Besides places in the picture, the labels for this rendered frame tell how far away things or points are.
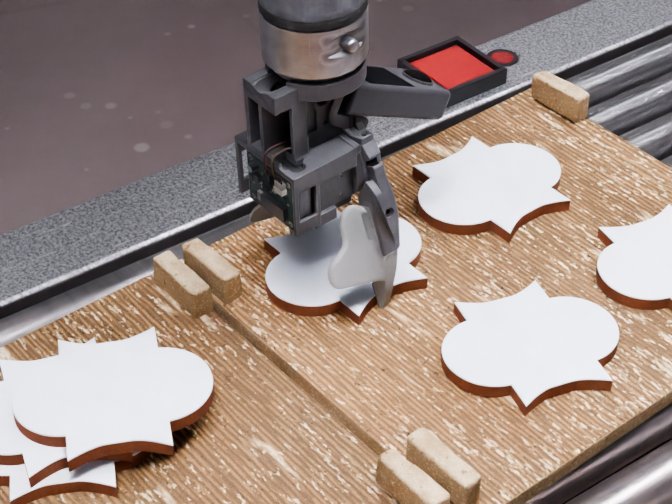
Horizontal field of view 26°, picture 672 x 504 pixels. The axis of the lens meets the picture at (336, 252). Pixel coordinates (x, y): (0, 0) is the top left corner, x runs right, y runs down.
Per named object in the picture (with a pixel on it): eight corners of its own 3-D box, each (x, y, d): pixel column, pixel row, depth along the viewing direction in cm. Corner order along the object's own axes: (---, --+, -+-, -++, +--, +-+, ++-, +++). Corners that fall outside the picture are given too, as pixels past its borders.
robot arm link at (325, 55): (321, -36, 103) (397, 9, 98) (323, 20, 106) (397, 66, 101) (235, 1, 99) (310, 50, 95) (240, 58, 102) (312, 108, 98)
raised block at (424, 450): (401, 462, 100) (403, 434, 99) (422, 449, 101) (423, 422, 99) (462, 515, 97) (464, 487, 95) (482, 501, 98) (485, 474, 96)
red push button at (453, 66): (407, 74, 142) (408, 62, 141) (455, 55, 145) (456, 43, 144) (446, 102, 138) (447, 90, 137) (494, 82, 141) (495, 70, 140)
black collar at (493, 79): (396, 73, 142) (396, 58, 141) (456, 49, 146) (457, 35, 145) (445, 109, 137) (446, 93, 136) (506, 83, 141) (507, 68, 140)
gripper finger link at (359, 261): (334, 333, 110) (297, 223, 107) (393, 299, 113) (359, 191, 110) (358, 340, 108) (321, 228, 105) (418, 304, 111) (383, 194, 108)
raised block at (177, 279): (152, 282, 115) (149, 256, 113) (171, 273, 116) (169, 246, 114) (195, 322, 111) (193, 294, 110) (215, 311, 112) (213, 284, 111)
